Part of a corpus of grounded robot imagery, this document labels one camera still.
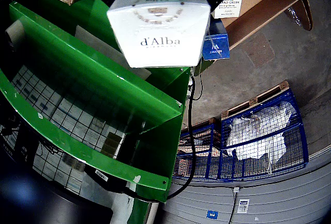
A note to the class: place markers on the white d'Alba product carton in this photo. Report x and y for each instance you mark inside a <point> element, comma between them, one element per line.
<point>157,40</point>

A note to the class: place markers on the open brown cardboard box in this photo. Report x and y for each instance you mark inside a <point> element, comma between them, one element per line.
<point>258,14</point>

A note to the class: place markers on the white cow print carton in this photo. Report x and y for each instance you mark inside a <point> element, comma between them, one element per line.
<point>230,6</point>

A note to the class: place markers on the dark blue product carton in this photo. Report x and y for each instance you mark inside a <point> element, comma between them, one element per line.
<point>216,48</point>

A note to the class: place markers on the green metal cabinet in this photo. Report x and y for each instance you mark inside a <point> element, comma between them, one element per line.
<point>90,66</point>

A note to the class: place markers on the white paper roll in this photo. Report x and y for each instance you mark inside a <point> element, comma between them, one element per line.
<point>14,32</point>

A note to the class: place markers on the wooden pallet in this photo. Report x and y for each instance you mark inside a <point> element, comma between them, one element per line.
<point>258,99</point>
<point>204,123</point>

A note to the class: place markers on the white plastic bags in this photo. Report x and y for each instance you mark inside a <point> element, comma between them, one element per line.
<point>253,128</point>

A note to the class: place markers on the blue plastic crate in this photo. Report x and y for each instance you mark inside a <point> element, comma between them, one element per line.
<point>297,156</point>

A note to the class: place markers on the black power adapter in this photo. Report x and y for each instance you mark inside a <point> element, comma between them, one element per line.
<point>106,180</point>

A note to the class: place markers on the grey roller shutter door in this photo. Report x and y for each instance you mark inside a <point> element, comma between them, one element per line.
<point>284,200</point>

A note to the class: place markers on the white printed door label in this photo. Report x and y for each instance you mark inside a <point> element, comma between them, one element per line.
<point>243,206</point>

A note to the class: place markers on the small blue square sticker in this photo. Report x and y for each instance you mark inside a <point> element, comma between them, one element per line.
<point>212,214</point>

